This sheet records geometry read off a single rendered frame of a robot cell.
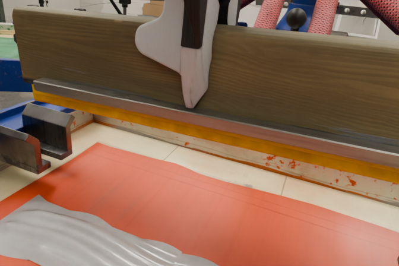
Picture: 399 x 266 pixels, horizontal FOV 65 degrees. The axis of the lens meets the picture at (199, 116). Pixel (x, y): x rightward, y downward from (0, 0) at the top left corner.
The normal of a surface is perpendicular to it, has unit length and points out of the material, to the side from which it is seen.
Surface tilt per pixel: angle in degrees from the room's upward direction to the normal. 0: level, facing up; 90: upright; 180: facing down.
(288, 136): 90
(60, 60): 90
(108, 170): 0
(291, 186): 0
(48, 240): 31
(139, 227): 0
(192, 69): 104
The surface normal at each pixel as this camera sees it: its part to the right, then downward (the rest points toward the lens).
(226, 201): 0.08, -0.91
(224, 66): -0.38, 0.34
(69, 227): -0.08, -0.64
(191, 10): -0.39, 0.55
